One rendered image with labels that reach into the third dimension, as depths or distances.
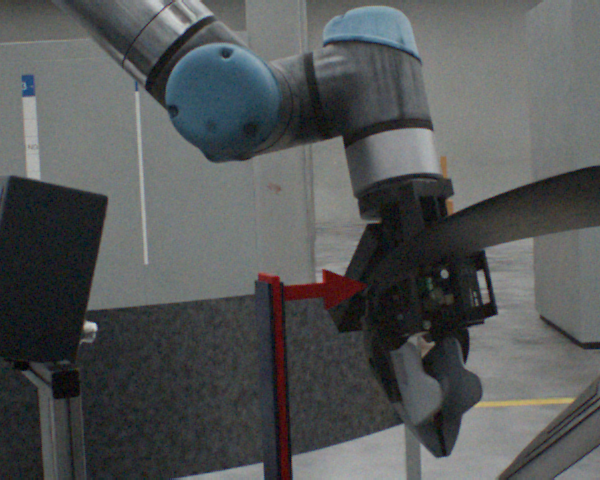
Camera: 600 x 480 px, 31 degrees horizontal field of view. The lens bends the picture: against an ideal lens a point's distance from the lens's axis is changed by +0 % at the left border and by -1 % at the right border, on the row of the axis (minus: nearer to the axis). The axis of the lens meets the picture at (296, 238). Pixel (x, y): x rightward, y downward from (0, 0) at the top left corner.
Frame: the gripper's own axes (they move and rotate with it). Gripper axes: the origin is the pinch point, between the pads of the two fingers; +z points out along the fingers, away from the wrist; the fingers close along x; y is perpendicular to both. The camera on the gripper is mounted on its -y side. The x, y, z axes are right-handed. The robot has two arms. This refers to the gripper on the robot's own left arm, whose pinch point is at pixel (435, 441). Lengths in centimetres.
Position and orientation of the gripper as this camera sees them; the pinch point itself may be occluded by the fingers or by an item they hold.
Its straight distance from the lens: 88.0
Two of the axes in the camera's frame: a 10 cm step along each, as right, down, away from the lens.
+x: 9.1, -0.8, 4.1
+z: 1.7, 9.7, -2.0
